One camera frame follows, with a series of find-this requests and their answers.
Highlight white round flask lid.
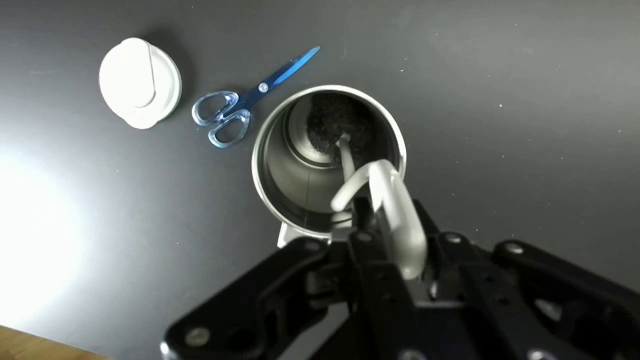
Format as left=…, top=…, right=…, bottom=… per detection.
left=97, top=35, right=184, bottom=132

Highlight white handled bottle brush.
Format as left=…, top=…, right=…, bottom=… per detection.
left=331, top=133, right=429, bottom=282

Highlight stainless steel flask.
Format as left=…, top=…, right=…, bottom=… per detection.
left=248, top=82, right=410, bottom=250

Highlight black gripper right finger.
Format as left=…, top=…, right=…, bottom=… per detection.
left=410, top=197, right=640, bottom=360

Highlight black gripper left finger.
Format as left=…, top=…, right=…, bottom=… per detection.
left=158, top=227, right=416, bottom=360

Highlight blue handled scissors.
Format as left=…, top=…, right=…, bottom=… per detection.
left=190, top=44, right=323, bottom=149

